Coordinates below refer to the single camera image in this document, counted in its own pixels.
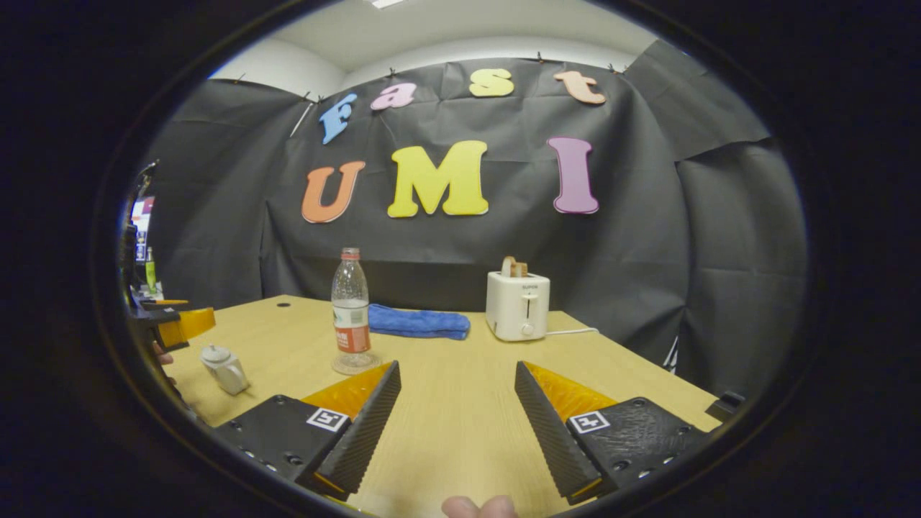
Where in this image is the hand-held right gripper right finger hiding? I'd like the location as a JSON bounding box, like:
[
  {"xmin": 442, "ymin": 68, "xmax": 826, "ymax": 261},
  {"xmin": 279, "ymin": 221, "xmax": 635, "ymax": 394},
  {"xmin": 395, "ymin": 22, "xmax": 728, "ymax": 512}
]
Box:
[{"xmin": 514, "ymin": 360, "xmax": 710, "ymax": 505}]

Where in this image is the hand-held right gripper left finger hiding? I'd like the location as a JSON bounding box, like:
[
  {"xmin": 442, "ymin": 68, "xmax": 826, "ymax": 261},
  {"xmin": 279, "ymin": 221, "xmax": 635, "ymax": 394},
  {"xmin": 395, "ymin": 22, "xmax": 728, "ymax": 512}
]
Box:
[{"xmin": 214, "ymin": 360, "xmax": 402, "ymax": 502}]

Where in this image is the round wooden coaster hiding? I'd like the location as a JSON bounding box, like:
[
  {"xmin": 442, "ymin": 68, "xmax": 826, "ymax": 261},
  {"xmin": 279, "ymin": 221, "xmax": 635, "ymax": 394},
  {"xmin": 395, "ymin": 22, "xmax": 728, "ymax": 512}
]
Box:
[{"xmin": 331, "ymin": 352, "xmax": 383, "ymax": 376}]

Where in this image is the white ceramic teacup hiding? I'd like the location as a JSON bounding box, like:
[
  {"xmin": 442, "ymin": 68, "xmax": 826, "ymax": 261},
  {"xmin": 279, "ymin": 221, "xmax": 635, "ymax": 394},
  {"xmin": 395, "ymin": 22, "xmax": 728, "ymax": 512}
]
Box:
[{"xmin": 200, "ymin": 345, "xmax": 250, "ymax": 396}]

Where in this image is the clear plastic water bottle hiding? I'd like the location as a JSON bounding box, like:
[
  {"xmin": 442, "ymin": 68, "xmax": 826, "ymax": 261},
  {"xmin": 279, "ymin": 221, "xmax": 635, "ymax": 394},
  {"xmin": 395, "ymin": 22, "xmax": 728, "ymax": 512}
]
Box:
[{"xmin": 331, "ymin": 247, "xmax": 373, "ymax": 369}]

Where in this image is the computer monitor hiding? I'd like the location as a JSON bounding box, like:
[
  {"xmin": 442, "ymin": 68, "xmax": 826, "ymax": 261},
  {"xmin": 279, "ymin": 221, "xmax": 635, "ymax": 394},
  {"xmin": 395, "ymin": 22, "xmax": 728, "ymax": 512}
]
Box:
[{"xmin": 130, "ymin": 194, "xmax": 155, "ymax": 263}]

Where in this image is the blue towel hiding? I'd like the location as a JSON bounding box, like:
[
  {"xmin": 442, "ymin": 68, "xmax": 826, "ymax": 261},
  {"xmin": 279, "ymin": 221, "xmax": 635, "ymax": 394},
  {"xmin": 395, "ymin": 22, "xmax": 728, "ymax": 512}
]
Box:
[{"xmin": 368, "ymin": 303, "xmax": 471, "ymax": 340}]

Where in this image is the white toaster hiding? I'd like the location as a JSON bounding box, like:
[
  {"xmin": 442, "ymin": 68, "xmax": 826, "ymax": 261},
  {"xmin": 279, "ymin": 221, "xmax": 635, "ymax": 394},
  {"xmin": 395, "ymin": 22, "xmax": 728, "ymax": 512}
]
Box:
[{"xmin": 486, "ymin": 271, "xmax": 551, "ymax": 342}]

